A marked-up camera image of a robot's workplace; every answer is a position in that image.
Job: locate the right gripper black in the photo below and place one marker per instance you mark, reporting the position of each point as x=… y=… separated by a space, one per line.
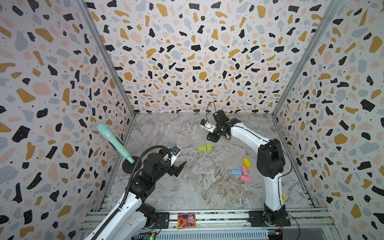
x=212 y=138

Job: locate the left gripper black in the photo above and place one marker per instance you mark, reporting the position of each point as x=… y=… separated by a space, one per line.
x=175 y=169

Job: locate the lime green block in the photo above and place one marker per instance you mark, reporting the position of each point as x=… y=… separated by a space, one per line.
x=208 y=146
x=202 y=149

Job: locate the yellow block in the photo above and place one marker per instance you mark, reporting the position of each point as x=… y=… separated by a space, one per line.
x=247 y=163

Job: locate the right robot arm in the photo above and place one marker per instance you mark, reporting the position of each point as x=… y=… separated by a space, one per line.
x=270 y=161

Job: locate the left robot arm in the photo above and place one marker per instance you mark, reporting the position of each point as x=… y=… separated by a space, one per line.
x=131 y=214

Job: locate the blue block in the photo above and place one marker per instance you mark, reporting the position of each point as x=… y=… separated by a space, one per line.
x=237 y=172

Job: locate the pink block upper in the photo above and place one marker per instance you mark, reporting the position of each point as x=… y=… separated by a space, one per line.
x=245 y=171

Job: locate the pink block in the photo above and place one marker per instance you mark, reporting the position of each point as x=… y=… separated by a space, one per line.
x=246 y=179
x=245 y=171

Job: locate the colourful card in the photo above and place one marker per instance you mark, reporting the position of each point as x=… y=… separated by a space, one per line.
x=186 y=221

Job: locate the pink block lower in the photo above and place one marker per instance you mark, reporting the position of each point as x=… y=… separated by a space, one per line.
x=246 y=179

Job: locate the mint green toy microphone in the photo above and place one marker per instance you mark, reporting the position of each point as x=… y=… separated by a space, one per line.
x=107 y=133

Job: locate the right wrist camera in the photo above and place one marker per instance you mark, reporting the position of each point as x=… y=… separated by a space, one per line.
x=205 y=124

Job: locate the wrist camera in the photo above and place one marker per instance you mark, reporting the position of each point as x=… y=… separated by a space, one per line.
x=205 y=124
x=175 y=151

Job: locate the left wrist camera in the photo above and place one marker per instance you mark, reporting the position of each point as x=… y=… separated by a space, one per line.
x=175 y=151

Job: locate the aluminium front rail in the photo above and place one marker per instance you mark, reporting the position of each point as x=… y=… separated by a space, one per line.
x=306 y=224

